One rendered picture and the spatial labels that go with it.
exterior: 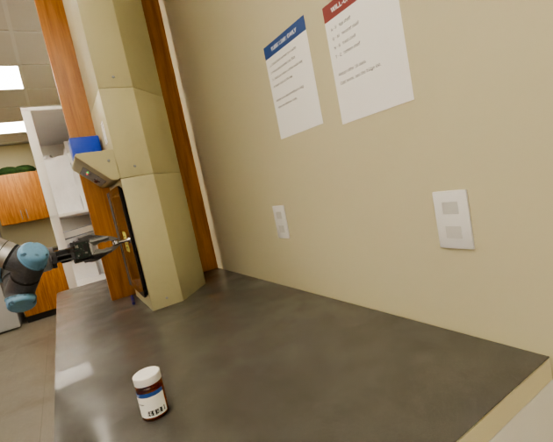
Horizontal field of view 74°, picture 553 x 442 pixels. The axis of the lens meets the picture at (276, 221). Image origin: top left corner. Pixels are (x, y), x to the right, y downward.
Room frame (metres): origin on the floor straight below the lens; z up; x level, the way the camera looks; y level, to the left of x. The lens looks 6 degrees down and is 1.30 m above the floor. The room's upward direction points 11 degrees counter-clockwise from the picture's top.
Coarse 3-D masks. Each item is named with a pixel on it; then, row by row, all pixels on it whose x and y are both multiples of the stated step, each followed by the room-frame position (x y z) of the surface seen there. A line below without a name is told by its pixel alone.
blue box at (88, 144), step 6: (72, 138) 1.37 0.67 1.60; (78, 138) 1.37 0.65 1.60; (84, 138) 1.38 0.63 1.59; (90, 138) 1.40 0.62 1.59; (96, 138) 1.40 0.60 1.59; (72, 144) 1.36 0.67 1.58; (78, 144) 1.37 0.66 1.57; (84, 144) 1.38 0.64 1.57; (90, 144) 1.39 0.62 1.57; (96, 144) 1.40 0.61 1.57; (72, 150) 1.36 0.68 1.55; (78, 150) 1.37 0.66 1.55; (84, 150) 1.38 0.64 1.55; (90, 150) 1.39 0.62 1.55; (96, 150) 1.40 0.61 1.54; (72, 156) 1.39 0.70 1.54
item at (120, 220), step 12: (108, 192) 1.48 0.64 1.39; (120, 192) 1.24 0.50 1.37; (120, 204) 1.27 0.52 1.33; (120, 216) 1.33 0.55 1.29; (120, 228) 1.40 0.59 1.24; (132, 240) 1.24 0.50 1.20; (132, 252) 1.28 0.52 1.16; (132, 264) 1.34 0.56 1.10; (132, 276) 1.42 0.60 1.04; (144, 288) 1.24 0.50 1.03
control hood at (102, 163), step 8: (96, 152) 1.21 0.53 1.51; (104, 152) 1.23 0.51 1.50; (112, 152) 1.24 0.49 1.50; (80, 160) 1.21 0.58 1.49; (88, 160) 1.20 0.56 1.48; (96, 160) 1.21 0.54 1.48; (104, 160) 1.22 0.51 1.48; (112, 160) 1.24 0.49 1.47; (72, 168) 1.45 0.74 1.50; (80, 168) 1.34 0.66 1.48; (88, 168) 1.26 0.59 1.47; (96, 168) 1.21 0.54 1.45; (104, 168) 1.22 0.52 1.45; (112, 168) 1.23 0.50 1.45; (104, 176) 1.24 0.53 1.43; (112, 176) 1.23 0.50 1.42; (104, 184) 1.39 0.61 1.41
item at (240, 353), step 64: (64, 320) 1.36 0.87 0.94; (128, 320) 1.19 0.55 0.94; (192, 320) 1.06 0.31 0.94; (256, 320) 0.96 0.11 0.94; (320, 320) 0.87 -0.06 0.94; (384, 320) 0.80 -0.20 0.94; (64, 384) 0.80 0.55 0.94; (128, 384) 0.74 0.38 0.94; (192, 384) 0.69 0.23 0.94; (256, 384) 0.64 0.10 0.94; (320, 384) 0.60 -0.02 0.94; (384, 384) 0.56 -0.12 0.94; (448, 384) 0.53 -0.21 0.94; (512, 384) 0.50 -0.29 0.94
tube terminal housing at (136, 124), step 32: (96, 96) 1.31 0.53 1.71; (128, 96) 1.29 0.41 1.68; (160, 96) 1.46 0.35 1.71; (96, 128) 1.47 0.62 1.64; (128, 128) 1.27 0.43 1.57; (160, 128) 1.41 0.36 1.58; (128, 160) 1.26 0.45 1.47; (160, 160) 1.36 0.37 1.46; (128, 192) 1.25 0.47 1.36; (160, 192) 1.31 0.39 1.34; (160, 224) 1.29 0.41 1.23; (160, 256) 1.28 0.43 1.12; (192, 256) 1.43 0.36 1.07; (160, 288) 1.26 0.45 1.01; (192, 288) 1.38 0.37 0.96
